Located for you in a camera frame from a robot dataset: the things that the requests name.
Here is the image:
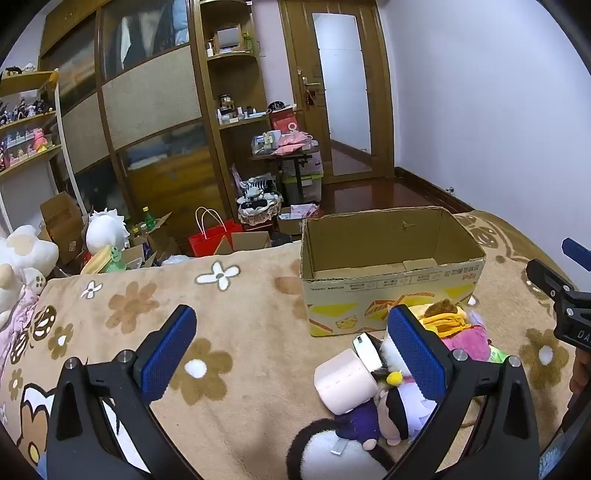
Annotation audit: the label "red paper bag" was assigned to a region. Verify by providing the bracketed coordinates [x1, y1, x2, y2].
[188, 207, 243, 258]

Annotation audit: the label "small dark table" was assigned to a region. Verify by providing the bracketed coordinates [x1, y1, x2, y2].
[248, 147, 324, 206]

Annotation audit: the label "wooden figurine shelf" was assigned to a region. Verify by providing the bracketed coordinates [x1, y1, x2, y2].
[0, 69, 64, 232]

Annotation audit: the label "white pole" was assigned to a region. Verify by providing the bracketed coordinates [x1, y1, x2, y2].
[52, 71, 87, 219]

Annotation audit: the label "red box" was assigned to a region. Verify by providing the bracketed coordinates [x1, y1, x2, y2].
[270, 108, 299, 135]

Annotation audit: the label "black and white packet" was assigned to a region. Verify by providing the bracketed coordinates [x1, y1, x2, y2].
[352, 332, 385, 374]

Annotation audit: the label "white cow plush toy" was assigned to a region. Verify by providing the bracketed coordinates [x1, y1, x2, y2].
[0, 224, 61, 324]

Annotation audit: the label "white fluffy plush yellow pompoms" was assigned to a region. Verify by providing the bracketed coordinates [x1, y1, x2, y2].
[378, 339, 416, 387]

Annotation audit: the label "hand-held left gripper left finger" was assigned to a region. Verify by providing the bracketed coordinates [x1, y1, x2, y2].
[45, 304, 199, 480]

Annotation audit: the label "wooden wardrobe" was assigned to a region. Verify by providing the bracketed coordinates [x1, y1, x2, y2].
[39, 0, 232, 259]

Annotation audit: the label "wooden corner shelf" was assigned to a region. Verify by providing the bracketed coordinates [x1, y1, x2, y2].
[194, 0, 279, 224]

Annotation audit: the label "photo frame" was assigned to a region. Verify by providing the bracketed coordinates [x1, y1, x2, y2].
[214, 25, 243, 52]

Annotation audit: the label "row of small figurines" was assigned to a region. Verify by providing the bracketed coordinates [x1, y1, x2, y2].
[0, 96, 57, 126]

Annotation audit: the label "green lidded storage bin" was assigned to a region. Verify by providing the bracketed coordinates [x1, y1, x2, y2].
[281, 173, 323, 205]

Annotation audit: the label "wicker basket with socks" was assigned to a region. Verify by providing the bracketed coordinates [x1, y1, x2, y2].
[237, 175, 284, 227]

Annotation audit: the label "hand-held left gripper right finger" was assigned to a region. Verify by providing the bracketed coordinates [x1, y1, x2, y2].
[385, 304, 541, 480]

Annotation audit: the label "person's right hand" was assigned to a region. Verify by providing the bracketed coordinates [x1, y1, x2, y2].
[569, 347, 591, 397]

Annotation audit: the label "pink plush toy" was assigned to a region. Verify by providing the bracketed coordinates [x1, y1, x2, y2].
[441, 323, 493, 364]

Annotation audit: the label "beige flower printed blanket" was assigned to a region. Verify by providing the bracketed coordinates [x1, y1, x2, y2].
[0, 210, 591, 480]

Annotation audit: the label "light pink cloth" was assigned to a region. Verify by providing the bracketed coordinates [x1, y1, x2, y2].
[0, 286, 41, 367]

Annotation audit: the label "white lavender plush toy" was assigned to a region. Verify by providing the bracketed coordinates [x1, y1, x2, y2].
[464, 295, 486, 326]

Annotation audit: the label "pink toilet paper roll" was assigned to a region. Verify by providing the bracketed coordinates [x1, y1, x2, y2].
[314, 347, 382, 414]

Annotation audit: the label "black haired doll purple outfit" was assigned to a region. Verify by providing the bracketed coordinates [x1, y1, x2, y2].
[336, 371, 439, 450]

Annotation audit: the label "green frog toy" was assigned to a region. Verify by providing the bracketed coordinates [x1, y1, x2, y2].
[95, 244, 129, 274]

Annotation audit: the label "cardboard box with bottles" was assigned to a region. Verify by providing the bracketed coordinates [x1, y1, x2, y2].
[128, 212, 175, 260]

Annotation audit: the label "black and white plush toy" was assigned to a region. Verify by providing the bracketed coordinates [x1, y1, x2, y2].
[285, 418, 399, 480]

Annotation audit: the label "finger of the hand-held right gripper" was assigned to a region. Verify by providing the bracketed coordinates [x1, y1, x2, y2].
[526, 258, 579, 297]
[561, 237, 591, 274]

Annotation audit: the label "small brown cardboard box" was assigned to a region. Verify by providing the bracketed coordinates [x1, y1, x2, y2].
[215, 231, 273, 254]

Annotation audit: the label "tall open cardboard box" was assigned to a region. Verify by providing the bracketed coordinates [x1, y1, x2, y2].
[39, 191, 87, 267]

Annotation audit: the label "white round plush toy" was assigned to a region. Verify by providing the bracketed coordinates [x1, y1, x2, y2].
[85, 208, 132, 256]

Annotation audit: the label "pink clothes pile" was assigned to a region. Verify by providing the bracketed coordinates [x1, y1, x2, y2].
[272, 130, 320, 156]

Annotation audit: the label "wooden door with glass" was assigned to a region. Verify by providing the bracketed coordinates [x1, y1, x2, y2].
[279, 0, 396, 186]

